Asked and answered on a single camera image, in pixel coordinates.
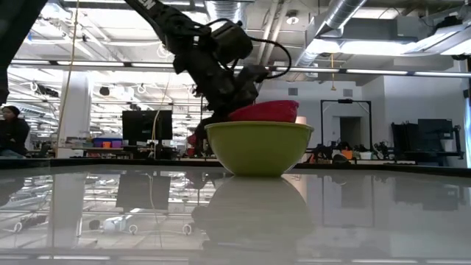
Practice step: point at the black equipment cart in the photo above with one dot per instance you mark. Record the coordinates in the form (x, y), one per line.
(427, 140)

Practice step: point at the white column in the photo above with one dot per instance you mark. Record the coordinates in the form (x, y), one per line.
(73, 110)

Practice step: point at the purple and orange storage bins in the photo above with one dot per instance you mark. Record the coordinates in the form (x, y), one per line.
(107, 143)

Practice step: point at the pink plastic bowl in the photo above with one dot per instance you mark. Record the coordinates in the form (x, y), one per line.
(268, 111)

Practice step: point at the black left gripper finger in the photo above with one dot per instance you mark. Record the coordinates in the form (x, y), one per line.
(201, 136)

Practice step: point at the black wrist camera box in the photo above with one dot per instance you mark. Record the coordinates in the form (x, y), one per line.
(254, 73)

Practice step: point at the silver ceiling duct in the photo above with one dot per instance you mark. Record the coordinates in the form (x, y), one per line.
(331, 22)

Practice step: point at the black monitor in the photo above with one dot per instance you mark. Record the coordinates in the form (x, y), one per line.
(145, 127)

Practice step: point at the black doorway frame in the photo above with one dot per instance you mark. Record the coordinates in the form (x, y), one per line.
(346, 102)

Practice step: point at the large lime green bowl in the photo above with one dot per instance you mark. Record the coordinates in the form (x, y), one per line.
(257, 151)

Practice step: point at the person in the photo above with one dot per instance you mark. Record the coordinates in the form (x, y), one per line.
(13, 132)

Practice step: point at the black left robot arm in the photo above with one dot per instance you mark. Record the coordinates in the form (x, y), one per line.
(165, 22)

